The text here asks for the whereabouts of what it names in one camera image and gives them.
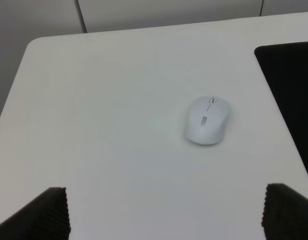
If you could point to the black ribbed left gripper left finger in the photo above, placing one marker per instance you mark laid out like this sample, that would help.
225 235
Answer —
44 218

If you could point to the black rectangular mouse pad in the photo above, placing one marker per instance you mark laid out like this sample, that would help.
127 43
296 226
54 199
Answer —
285 68

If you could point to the white wireless computer mouse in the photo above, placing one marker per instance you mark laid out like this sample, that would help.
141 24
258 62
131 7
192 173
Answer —
207 120

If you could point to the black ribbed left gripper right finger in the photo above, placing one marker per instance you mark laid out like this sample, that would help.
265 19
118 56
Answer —
285 213

